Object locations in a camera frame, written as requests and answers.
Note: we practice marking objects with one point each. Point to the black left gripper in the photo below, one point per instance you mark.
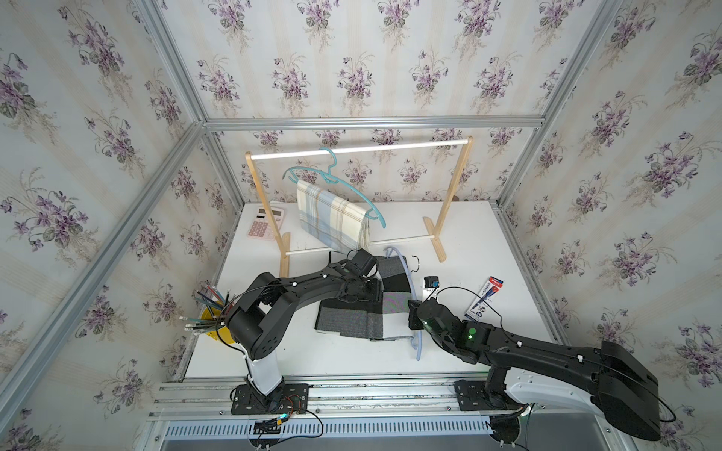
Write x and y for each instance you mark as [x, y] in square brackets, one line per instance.
[378, 288]

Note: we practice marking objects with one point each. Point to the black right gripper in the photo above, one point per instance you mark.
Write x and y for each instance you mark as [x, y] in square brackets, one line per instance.
[413, 310]

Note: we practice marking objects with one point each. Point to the light blue plastic hanger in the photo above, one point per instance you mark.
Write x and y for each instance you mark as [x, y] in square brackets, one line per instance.
[413, 321]

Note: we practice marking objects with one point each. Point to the black white checkered scarf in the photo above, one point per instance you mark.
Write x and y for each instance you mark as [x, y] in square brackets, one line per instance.
[384, 320]

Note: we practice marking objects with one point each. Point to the plaid blue cream scarf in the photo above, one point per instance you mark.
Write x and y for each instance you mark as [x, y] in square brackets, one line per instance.
[337, 223]

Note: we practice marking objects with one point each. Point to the teal plastic hanger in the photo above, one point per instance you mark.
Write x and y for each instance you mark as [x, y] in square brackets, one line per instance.
[326, 175]

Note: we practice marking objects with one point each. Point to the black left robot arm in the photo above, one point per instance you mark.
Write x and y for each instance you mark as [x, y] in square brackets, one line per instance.
[259, 317]

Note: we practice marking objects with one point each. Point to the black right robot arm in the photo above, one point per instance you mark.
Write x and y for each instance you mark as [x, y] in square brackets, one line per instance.
[607, 380]

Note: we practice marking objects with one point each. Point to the wooden clothes rack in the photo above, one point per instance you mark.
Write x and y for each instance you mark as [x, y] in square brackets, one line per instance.
[434, 228]

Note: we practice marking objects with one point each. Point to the pink calculator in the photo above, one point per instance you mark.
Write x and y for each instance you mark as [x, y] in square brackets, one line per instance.
[261, 228]

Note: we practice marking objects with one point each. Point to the yellow pencil cup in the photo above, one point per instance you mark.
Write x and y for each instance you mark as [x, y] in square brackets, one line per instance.
[214, 316]

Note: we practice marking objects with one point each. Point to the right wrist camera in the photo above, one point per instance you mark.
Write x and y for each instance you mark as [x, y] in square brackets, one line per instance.
[431, 284]

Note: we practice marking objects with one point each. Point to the aluminium front rail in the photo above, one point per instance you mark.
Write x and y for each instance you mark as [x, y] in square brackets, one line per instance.
[370, 395]

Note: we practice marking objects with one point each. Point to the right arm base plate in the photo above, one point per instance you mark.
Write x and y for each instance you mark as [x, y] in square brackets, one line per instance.
[472, 396]

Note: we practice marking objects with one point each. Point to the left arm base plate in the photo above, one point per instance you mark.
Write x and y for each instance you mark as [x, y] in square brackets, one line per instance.
[287, 398]

